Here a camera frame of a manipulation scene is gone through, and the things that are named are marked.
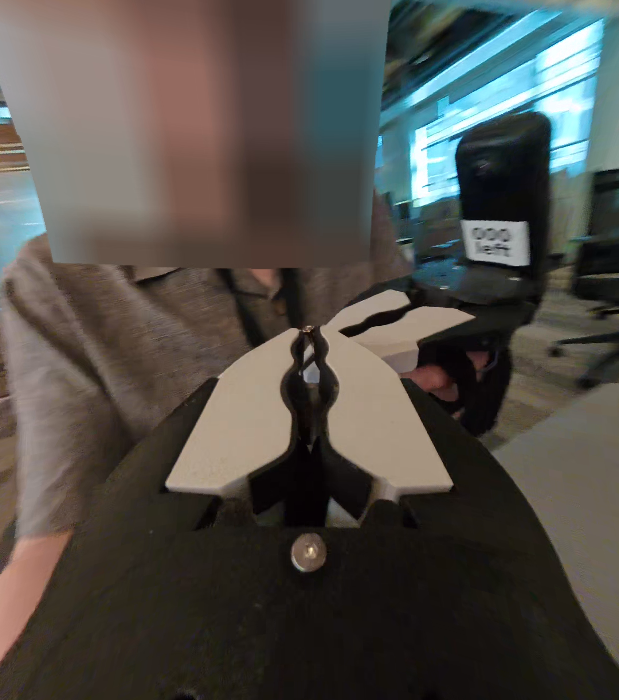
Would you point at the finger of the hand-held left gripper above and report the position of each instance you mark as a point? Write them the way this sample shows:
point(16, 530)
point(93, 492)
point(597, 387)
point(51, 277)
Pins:
point(375, 306)
point(413, 328)

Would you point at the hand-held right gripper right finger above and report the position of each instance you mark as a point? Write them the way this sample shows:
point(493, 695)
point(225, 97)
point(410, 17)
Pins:
point(391, 432)

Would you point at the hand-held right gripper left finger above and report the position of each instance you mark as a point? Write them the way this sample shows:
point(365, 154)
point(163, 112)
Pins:
point(233, 426)

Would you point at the person's right forearm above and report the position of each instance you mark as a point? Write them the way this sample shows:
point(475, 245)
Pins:
point(3, 618)

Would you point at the person's left hand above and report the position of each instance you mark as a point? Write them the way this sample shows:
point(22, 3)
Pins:
point(438, 383)

